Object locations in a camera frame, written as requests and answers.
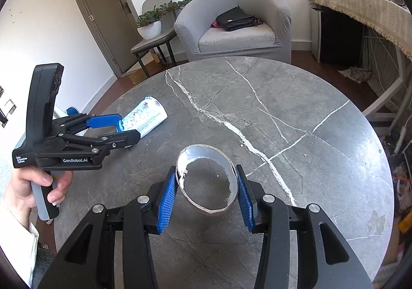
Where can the grey rag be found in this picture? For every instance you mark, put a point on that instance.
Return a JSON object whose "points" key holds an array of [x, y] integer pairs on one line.
{"points": [[354, 74]]}

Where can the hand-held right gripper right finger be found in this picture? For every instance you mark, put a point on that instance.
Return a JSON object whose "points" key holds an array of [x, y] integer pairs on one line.
{"points": [[246, 202]]}

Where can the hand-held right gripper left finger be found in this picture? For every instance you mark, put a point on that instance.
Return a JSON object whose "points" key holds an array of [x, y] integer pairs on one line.
{"points": [[167, 202]]}

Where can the grey door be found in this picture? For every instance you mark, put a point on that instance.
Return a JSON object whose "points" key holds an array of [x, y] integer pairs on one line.
{"points": [[106, 18]]}

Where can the blue plastic object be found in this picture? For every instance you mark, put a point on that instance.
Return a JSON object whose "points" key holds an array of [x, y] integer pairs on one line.
{"points": [[73, 111]]}

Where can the person's left forearm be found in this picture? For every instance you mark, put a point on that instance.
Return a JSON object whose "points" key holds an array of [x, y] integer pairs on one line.
{"points": [[19, 237]]}

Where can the cardboard box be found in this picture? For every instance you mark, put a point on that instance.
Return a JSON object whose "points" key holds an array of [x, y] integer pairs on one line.
{"points": [[138, 76]]}

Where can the white desk frame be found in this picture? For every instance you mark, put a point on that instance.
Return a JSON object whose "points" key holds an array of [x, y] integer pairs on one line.
{"points": [[391, 92]]}

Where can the white blue tissue packet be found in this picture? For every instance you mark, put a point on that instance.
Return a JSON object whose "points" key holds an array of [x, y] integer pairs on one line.
{"points": [[144, 116]]}

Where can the beige lace table runner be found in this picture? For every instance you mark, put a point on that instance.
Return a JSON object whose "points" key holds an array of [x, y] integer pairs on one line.
{"points": [[354, 5]]}

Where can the white black slatted frame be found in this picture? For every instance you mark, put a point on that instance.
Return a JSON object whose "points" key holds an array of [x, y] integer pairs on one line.
{"points": [[6, 108]]}

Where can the black handbag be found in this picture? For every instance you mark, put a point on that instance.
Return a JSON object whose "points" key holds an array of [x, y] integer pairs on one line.
{"points": [[233, 20]]}

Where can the person's left hand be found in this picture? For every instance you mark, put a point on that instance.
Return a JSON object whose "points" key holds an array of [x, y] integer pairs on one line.
{"points": [[22, 189]]}

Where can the potted green plant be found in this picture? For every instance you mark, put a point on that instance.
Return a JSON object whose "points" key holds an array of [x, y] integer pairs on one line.
{"points": [[149, 30]]}

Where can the grey armchair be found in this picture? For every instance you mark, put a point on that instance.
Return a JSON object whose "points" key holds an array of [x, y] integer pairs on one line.
{"points": [[238, 41]]}

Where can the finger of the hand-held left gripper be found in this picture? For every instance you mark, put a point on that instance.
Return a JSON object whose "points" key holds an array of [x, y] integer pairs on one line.
{"points": [[103, 120], [122, 139]]}

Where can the black white cabinet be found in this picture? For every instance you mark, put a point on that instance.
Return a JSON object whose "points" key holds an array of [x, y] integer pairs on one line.
{"points": [[341, 37]]}

